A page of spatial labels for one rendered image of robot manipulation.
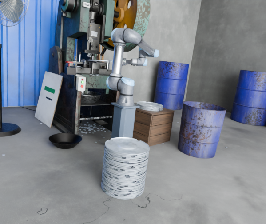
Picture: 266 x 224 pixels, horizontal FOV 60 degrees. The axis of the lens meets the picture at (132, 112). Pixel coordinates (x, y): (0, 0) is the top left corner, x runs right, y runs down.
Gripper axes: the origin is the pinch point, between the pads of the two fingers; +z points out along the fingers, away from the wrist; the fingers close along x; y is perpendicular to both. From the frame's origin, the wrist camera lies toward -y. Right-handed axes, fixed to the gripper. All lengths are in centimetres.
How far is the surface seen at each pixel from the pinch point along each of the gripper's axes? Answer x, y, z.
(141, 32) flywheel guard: -31.3, -18.9, -29.6
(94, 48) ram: -13.2, -12.0, 21.2
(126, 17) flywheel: -49, -33, -13
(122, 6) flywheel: -62, -41, -7
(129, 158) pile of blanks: 55, 118, -19
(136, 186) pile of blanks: 75, 116, -24
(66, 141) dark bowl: 77, 33, 42
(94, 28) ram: -33.5, -14.7, 21.0
